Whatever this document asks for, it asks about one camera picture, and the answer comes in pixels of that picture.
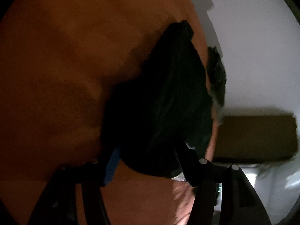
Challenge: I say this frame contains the black t-shirt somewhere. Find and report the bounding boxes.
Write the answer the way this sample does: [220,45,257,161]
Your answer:
[100,20,213,178]

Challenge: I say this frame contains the dark wooden door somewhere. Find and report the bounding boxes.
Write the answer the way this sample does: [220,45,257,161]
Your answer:
[213,115,299,164]

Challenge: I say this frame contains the orange fleece bed blanket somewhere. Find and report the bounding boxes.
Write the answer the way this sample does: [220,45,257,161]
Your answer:
[1,0,210,224]

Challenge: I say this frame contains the patterned dark trousers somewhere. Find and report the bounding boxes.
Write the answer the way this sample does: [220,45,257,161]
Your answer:
[104,150,120,185]

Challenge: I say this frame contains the folded camouflage clothes stack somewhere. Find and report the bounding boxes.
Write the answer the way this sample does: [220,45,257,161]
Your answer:
[206,47,227,107]

